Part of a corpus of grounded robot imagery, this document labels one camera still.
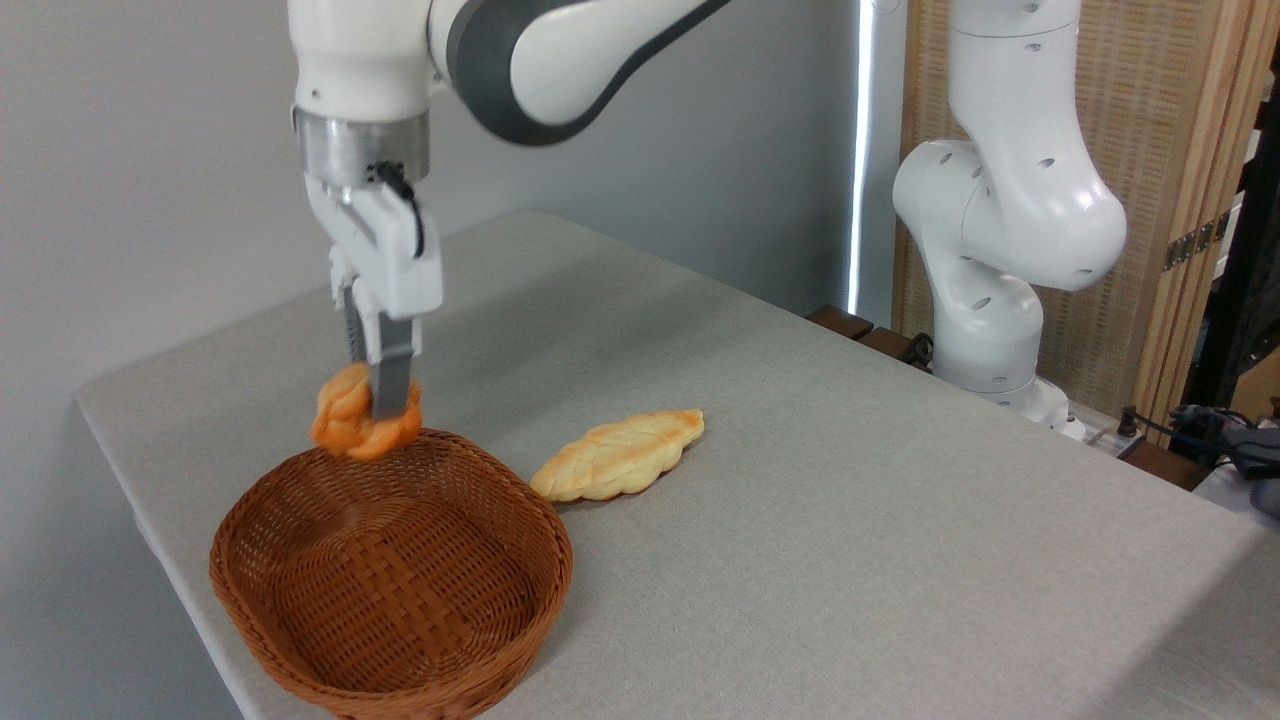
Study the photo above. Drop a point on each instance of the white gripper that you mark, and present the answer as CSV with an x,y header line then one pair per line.
x,y
395,260

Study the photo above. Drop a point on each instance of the brass screen hinge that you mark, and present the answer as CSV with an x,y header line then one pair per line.
x,y
1195,240

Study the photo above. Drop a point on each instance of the pale braided bread loaf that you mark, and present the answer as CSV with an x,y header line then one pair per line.
x,y
620,455

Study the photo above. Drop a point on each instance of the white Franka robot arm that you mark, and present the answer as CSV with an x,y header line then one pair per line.
x,y
1010,200

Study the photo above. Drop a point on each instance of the black power plug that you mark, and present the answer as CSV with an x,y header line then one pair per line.
x,y
1128,422

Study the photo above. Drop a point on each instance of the brown woven wicker basket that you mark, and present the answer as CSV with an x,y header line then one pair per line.
x,y
420,620

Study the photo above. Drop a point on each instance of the orange knotted bread roll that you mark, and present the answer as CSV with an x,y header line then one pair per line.
x,y
345,420

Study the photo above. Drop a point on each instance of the black metal stand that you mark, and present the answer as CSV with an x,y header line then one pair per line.
x,y
1235,280

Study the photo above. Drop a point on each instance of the wicker folding screen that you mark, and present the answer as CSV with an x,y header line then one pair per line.
x,y
1160,100

